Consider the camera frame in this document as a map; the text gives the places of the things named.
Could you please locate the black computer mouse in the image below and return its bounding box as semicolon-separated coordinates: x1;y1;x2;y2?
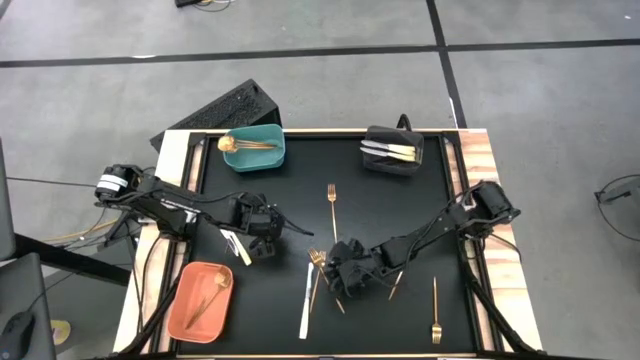
0;309;37;360

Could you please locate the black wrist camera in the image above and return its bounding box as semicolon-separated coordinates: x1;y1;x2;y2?
257;202;284;229
325;238;360;269

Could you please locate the large gold spoon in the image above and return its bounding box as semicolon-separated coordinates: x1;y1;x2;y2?
308;248;347;316

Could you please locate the yellow floor cable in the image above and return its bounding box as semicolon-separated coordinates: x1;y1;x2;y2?
42;215;124;245

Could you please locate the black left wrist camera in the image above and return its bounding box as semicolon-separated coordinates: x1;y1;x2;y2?
257;202;284;229

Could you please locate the black table border frame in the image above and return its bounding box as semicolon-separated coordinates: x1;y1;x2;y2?
177;130;479;357

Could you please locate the dark grey desk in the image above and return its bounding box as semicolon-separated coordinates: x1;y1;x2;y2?
0;139;56;360

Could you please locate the teal plastic bin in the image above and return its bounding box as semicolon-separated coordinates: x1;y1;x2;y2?
222;123;287;174

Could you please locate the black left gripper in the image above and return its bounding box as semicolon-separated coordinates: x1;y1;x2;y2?
232;192;289;260

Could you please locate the dark grey plastic bin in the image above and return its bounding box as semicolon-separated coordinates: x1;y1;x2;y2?
362;124;425;177

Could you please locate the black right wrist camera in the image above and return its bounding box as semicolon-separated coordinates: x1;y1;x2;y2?
325;238;360;269

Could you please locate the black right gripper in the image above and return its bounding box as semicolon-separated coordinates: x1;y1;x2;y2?
329;241;386;298

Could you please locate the black wire stand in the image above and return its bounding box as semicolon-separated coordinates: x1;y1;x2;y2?
593;173;640;245

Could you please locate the black floor device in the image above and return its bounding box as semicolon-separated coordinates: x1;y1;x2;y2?
174;0;236;12

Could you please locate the black perforated case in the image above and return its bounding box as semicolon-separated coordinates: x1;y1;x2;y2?
149;78;282;152

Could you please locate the black floor beam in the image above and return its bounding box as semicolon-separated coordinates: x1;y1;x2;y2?
14;232;132;287

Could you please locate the orange plastic tray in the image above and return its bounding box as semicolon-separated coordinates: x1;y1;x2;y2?
166;260;235;345

